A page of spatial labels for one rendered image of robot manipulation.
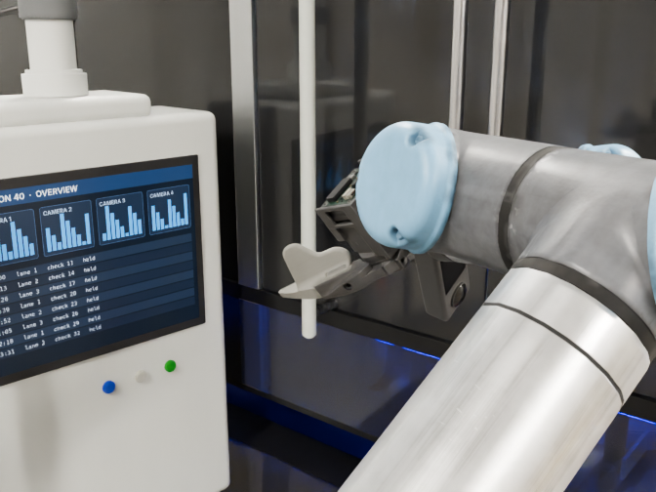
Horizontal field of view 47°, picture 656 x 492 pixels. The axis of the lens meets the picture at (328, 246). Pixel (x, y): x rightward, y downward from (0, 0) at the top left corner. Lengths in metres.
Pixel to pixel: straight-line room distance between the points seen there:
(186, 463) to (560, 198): 1.20
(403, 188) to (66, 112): 0.86
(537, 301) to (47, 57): 1.02
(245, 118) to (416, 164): 0.99
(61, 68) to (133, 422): 0.60
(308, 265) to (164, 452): 0.82
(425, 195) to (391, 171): 0.03
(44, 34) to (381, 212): 0.89
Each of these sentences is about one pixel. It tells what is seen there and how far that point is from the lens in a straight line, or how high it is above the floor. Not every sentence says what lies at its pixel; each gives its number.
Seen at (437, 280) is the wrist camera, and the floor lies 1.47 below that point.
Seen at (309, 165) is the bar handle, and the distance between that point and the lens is 1.20.
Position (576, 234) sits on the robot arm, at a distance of 0.35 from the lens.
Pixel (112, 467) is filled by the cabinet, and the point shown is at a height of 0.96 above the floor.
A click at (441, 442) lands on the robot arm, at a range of 0.31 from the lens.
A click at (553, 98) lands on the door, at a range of 1.07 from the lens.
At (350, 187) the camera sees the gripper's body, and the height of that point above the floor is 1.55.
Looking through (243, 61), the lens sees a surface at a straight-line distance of 1.38.
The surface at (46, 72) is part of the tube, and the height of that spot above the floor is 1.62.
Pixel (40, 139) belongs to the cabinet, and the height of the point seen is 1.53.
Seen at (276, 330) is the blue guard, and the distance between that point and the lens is 1.44.
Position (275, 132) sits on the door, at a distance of 1.35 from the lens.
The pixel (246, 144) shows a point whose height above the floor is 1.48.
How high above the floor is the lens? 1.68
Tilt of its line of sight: 16 degrees down
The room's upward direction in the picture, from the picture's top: straight up
